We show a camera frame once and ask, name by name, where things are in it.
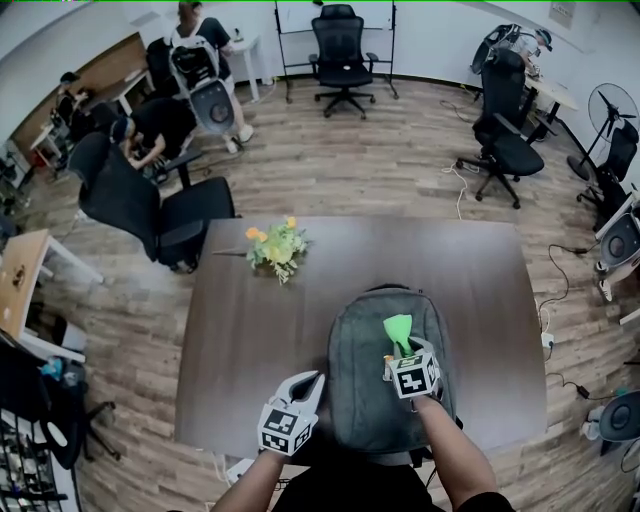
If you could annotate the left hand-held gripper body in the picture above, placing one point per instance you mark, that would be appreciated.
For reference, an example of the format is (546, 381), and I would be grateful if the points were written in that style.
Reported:
(287, 427)

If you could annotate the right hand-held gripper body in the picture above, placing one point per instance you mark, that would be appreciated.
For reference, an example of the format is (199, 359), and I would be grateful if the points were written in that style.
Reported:
(412, 375)

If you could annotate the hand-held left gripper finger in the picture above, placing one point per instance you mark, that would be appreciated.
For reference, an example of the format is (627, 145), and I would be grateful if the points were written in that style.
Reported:
(290, 386)
(316, 400)

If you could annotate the green cloth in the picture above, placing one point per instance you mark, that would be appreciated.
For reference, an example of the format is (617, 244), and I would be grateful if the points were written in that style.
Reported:
(397, 327)

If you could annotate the grey backpack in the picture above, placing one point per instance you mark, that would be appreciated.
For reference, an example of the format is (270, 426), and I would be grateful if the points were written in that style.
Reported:
(360, 360)

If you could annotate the person's left forearm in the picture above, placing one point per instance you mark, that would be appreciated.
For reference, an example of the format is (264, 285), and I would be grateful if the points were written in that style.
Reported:
(250, 485)

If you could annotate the person's right forearm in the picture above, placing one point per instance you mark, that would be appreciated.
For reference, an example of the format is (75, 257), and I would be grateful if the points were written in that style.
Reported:
(450, 440)

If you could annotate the white power strip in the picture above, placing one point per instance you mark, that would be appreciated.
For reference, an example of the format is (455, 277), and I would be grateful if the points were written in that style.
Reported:
(547, 340)
(242, 469)

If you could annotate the person's black shirt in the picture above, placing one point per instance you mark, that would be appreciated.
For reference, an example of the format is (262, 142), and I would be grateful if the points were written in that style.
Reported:
(350, 487)

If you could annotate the yellow artificial flower bouquet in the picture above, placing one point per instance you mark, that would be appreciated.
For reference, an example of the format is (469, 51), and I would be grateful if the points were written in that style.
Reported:
(277, 247)

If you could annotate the grey white equipment pack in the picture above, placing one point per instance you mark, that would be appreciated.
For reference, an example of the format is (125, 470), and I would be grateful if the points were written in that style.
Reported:
(212, 100)
(492, 45)
(620, 245)
(622, 417)

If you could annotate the grey waste bin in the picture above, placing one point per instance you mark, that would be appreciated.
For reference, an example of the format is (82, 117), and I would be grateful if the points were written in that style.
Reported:
(72, 336)

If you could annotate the teal plastic bag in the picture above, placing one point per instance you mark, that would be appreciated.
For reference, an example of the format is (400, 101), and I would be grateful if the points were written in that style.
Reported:
(52, 367)

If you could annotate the black office chair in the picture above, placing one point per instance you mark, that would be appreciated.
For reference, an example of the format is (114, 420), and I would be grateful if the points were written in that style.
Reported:
(120, 200)
(620, 155)
(160, 65)
(337, 35)
(502, 95)

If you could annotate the black railing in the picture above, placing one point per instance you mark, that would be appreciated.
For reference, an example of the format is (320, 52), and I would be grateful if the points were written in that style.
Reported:
(30, 496)

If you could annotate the black chair with white patch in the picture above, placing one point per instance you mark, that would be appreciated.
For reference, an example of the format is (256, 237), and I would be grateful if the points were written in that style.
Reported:
(20, 380)

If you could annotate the white desk with black legs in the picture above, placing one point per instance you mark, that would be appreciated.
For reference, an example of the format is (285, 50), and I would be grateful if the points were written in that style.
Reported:
(555, 92)

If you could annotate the small dark brown object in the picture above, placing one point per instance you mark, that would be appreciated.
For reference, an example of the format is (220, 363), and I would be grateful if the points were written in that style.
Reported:
(20, 276)

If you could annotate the light wooden desk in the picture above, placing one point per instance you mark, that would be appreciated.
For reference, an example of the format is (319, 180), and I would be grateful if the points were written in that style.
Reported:
(30, 250)

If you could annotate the black standing fan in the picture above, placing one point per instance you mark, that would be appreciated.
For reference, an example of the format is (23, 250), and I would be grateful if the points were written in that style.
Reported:
(611, 111)

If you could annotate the red box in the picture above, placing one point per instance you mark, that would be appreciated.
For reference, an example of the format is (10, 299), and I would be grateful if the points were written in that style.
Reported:
(37, 160)

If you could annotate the brown desk with white legs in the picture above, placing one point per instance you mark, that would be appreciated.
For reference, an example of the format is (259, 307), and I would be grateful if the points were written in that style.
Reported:
(125, 82)

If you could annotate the whiteboard on black stand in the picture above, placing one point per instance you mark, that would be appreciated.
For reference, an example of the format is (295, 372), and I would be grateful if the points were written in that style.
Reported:
(295, 15)

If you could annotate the grey wall notice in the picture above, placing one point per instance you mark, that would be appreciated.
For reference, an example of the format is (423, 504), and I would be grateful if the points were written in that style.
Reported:
(562, 12)

